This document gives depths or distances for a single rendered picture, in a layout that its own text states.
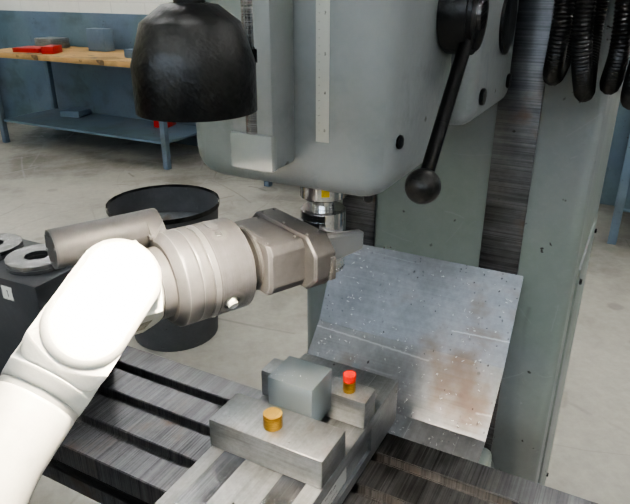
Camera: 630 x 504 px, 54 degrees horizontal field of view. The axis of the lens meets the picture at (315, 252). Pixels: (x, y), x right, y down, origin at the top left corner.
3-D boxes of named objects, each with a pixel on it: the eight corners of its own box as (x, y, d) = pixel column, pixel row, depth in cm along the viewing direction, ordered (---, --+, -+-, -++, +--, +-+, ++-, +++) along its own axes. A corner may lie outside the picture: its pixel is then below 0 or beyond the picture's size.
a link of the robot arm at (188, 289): (229, 301, 52) (96, 343, 46) (191, 333, 61) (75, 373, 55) (182, 184, 54) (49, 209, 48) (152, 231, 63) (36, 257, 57)
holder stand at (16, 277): (57, 398, 93) (32, 279, 85) (-41, 362, 102) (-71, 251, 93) (113, 357, 103) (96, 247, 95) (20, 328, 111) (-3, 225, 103)
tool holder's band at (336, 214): (348, 222, 62) (348, 213, 62) (301, 224, 62) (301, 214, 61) (342, 207, 66) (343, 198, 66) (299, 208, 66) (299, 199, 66)
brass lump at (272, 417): (276, 434, 69) (275, 421, 68) (259, 428, 70) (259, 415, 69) (286, 423, 71) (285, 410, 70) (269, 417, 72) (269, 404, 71)
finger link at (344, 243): (358, 251, 66) (311, 265, 62) (359, 223, 64) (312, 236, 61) (368, 256, 65) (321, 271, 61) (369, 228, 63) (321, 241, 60)
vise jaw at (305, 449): (321, 491, 67) (322, 462, 65) (210, 445, 73) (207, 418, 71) (345, 456, 71) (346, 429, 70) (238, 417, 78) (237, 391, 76)
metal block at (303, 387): (311, 433, 73) (311, 391, 70) (268, 417, 75) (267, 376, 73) (331, 408, 77) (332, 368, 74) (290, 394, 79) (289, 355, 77)
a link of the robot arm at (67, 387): (178, 264, 50) (85, 413, 43) (151, 297, 57) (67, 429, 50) (108, 220, 49) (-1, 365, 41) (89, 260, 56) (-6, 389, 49)
